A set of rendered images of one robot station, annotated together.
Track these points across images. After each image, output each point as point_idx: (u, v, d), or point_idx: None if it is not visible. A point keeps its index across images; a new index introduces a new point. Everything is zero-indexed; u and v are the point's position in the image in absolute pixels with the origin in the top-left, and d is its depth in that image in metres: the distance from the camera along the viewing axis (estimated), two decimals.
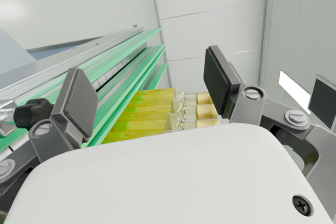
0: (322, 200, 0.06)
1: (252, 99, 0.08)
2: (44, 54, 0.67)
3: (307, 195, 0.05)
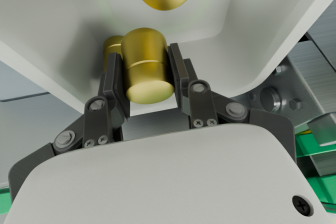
0: (283, 177, 0.07)
1: (200, 92, 0.09)
2: None
3: (307, 195, 0.05)
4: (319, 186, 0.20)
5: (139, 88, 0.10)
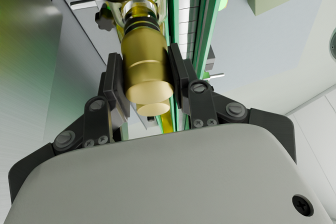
0: (283, 177, 0.07)
1: (200, 92, 0.09)
2: None
3: (307, 195, 0.05)
4: None
5: (139, 88, 0.10)
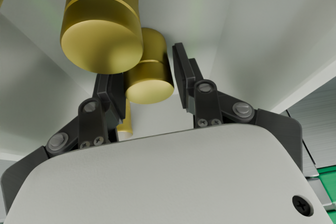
0: (288, 179, 0.06)
1: (206, 92, 0.09)
2: None
3: (307, 195, 0.05)
4: None
5: None
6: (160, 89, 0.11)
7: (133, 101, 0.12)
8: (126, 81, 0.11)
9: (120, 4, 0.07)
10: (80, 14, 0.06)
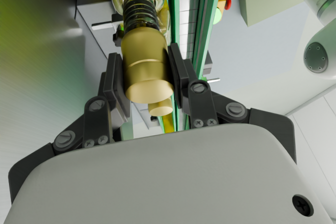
0: (283, 177, 0.07)
1: (200, 92, 0.09)
2: None
3: (307, 195, 0.05)
4: None
5: None
6: (160, 89, 0.11)
7: (134, 100, 0.12)
8: (126, 80, 0.11)
9: None
10: None
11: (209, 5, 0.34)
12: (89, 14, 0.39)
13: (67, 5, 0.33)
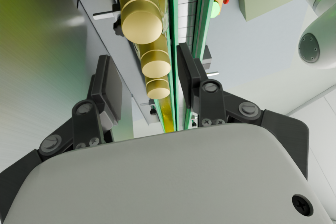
0: (292, 181, 0.06)
1: (212, 92, 0.09)
2: None
3: (307, 195, 0.05)
4: None
5: (150, 66, 0.18)
6: (151, 25, 0.14)
7: (129, 38, 0.14)
8: (123, 15, 0.13)
9: None
10: None
11: None
12: (91, 5, 0.40)
13: None
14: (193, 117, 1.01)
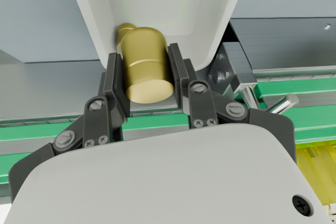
0: (283, 177, 0.07)
1: (200, 92, 0.09)
2: None
3: (307, 195, 0.05)
4: None
5: None
6: None
7: None
8: None
9: (163, 65, 0.11)
10: (143, 75, 0.10)
11: None
12: None
13: None
14: None
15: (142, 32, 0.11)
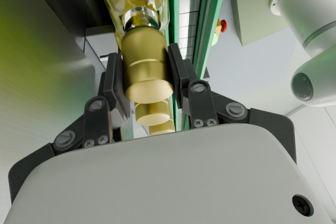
0: (283, 177, 0.07)
1: (200, 92, 0.09)
2: None
3: (307, 195, 0.05)
4: None
5: (157, 133, 0.21)
6: (160, 118, 0.16)
7: (141, 124, 0.17)
8: (137, 113, 0.16)
9: (163, 65, 0.11)
10: (143, 75, 0.10)
11: (205, 39, 0.38)
12: (96, 42, 0.42)
13: (78, 38, 0.37)
14: None
15: (142, 32, 0.11)
